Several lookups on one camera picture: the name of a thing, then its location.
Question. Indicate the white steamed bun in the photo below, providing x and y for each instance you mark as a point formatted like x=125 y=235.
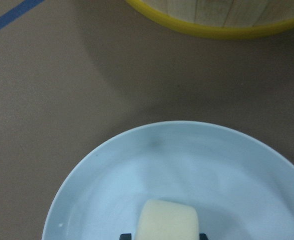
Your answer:
x=165 y=220

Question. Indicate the yellow rimmed bamboo steamer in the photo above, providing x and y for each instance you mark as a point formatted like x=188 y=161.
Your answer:
x=220 y=19

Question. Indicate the light blue plate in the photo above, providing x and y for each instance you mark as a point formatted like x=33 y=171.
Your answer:
x=241 y=188

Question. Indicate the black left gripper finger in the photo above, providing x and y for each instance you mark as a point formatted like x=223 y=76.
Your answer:
x=203 y=236

